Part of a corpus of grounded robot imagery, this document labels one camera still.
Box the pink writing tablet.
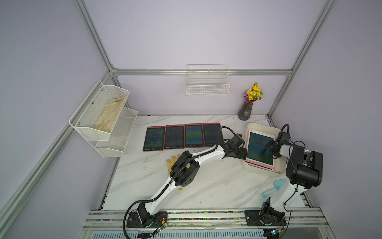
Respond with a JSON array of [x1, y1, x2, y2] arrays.
[[245, 129, 276, 171]]

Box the red writing tablet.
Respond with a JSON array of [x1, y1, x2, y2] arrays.
[[185, 124, 205, 147], [164, 124, 185, 149], [203, 122, 223, 146], [143, 126, 166, 151]]

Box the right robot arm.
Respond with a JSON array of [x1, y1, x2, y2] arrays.
[[259, 124, 323, 226]]

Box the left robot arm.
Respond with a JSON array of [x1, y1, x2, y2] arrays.
[[122, 126, 247, 239]]

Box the cream plastic storage box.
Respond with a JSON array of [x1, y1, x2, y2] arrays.
[[241, 122, 287, 177]]

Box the dark glass vase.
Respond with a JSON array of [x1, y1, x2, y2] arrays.
[[238, 100, 254, 121]]

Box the light blue plastic scoop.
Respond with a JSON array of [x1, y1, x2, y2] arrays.
[[261, 178, 286, 198]]

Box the yellow flower bouquet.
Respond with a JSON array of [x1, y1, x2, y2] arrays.
[[244, 82, 263, 102]]

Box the yellow knit glove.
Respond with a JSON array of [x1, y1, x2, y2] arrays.
[[166, 154, 183, 191]]

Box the beige cloth in shelf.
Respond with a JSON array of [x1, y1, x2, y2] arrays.
[[93, 96, 127, 133]]

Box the white wire wall basket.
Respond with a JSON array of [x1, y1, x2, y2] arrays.
[[186, 64, 230, 97]]

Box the aluminium frame rails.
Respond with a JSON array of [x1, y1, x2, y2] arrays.
[[1, 1, 337, 237]]

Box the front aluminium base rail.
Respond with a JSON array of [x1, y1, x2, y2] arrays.
[[79, 207, 335, 239]]

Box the white mesh wall shelf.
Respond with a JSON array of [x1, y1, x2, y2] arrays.
[[69, 82, 138, 158]]

